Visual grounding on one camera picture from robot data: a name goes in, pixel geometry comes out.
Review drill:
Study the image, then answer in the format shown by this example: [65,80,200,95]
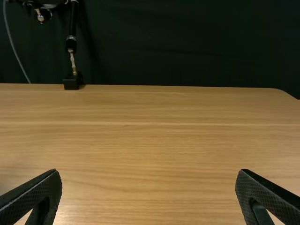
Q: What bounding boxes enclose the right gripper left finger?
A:
[0,169,63,225]

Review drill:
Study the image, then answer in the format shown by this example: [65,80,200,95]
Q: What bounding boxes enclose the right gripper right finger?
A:
[235,168,300,225]

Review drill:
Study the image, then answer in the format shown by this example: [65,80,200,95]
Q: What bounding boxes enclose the black clamp stand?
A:
[14,0,84,90]

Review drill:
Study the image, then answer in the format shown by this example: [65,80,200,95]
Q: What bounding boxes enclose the grey cable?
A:
[2,0,32,84]

